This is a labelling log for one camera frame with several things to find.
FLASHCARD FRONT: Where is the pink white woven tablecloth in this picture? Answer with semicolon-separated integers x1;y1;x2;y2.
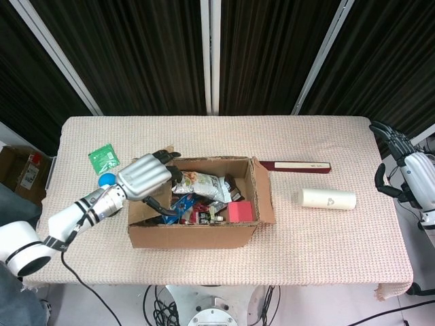
22;115;415;302

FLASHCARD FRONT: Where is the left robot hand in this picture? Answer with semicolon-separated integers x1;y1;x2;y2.
117;149;183;218

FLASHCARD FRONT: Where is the black cable bundle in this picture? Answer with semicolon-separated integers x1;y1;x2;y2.
142;285;186;326
249;285;283;326

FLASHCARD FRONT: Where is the red snack packet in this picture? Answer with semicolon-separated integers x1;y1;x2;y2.
190;202;212;221

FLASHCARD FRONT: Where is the pink red small box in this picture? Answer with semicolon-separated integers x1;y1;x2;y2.
226;200;256;223

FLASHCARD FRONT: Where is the blue snack packet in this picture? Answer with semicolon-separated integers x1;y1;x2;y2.
162;193;198;225

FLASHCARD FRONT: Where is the black stand foot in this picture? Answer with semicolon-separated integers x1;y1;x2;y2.
406;281;435;297

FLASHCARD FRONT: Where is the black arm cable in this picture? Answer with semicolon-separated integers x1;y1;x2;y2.
60;249;127;326

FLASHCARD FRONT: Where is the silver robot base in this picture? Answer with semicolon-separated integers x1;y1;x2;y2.
164;284;259;326

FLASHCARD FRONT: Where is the black pleated curtain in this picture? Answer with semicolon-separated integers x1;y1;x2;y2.
0;0;435;153

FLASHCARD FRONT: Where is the white slanted frame pole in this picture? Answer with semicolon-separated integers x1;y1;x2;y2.
15;0;104;116
291;0;356;115

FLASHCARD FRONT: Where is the cardboard box with stickers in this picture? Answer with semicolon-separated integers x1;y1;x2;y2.
0;145;54;200

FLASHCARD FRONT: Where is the person's blue jeans leg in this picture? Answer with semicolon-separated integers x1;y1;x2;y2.
0;183;52;326

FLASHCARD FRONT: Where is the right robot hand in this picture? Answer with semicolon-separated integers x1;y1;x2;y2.
368;120;435;211

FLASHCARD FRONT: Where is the brown cardboard box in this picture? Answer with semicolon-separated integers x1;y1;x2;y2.
127;145;276;249

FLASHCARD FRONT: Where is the dark brown snack packet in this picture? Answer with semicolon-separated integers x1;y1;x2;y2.
224;175;245;202

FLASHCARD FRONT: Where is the red and cream long case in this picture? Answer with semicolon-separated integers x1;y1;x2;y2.
260;160;332;175

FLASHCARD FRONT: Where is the green packet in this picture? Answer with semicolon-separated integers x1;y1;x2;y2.
87;143;120;176

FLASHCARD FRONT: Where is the white cylindrical bottle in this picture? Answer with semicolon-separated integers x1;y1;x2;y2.
294;187;357;211

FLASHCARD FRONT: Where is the blue ball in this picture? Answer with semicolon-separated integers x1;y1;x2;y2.
97;172;118;188

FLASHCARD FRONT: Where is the white vertical frame pole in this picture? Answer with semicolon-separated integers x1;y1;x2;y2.
199;0;222;115

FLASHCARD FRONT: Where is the silver nut snack bag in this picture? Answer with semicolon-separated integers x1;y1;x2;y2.
171;169;232;206

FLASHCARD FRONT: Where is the dark labelled bottle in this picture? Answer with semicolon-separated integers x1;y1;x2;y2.
195;212;226;225

